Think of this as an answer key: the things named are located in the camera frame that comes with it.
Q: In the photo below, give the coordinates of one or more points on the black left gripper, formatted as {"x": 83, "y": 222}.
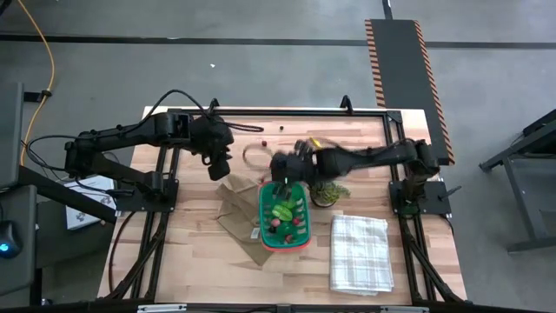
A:
{"x": 213, "y": 135}

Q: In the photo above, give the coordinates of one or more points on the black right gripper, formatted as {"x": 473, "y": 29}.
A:
{"x": 293, "y": 167}

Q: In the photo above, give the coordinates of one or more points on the lime green toy fruit piece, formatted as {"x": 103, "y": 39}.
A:
{"x": 288, "y": 203}
{"x": 282, "y": 213}

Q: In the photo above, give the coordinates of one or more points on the pink toy fruit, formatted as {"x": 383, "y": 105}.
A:
{"x": 275, "y": 223}

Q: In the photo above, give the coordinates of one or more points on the dark green toy vegetable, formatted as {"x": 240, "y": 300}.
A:
{"x": 285, "y": 229}

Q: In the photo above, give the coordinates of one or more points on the red toy strawberry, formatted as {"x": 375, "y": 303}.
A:
{"x": 289, "y": 238}

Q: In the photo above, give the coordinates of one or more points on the yellow toy vegetable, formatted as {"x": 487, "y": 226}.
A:
{"x": 313, "y": 141}

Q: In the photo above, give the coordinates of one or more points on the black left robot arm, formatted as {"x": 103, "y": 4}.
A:
{"x": 121, "y": 130}

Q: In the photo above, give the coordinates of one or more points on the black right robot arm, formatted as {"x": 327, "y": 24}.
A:
{"x": 369, "y": 158}

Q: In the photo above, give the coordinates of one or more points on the green basket with orange rim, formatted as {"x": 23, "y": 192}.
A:
{"x": 267, "y": 217}

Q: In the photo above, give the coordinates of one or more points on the potted succulent plant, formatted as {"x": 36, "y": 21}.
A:
{"x": 326, "y": 194}

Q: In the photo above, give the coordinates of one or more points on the tan folded cloth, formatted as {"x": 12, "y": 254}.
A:
{"x": 236, "y": 204}

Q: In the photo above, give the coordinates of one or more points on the white plaid dish towel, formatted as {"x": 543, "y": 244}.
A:
{"x": 360, "y": 256}

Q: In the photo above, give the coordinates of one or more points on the white booklet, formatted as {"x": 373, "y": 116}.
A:
{"x": 87, "y": 204}

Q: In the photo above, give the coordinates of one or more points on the black mat with orange stripes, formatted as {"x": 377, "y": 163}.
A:
{"x": 408, "y": 65}

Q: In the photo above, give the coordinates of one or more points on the black side table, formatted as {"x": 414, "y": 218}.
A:
{"x": 11, "y": 130}

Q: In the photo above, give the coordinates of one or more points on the black device with light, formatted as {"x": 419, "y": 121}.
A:
{"x": 6, "y": 241}

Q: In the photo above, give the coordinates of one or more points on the black metal stand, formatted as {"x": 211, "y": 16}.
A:
{"x": 545, "y": 126}

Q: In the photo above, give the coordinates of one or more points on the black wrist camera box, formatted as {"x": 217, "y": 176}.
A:
{"x": 304, "y": 148}
{"x": 219, "y": 170}

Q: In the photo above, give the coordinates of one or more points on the black frame hook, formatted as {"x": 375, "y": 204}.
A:
{"x": 346, "y": 103}
{"x": 213, "y": 104}

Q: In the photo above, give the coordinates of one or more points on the black aluminium table frame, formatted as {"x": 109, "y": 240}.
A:
{"x": 347, "y": 112}

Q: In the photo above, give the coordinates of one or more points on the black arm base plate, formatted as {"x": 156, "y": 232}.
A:
{"x": 434, "y": 204}
{"x": 130, "y": 202}

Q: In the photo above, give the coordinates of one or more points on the silver metal bracket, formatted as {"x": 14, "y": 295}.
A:
{"x": 404, "y": 309}
{"x": 160, "y": 308}

